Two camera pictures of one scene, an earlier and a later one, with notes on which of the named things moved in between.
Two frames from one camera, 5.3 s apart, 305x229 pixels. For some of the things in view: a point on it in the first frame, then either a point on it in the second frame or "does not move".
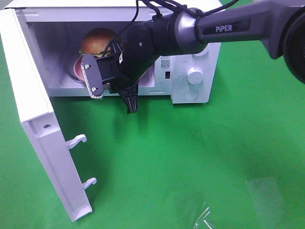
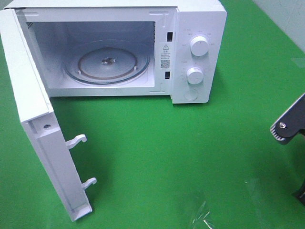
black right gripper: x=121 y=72 to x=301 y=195
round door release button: x=191 y=94 does not move
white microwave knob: x=195 y=75 does not move
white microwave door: x=40 y=122 does not move
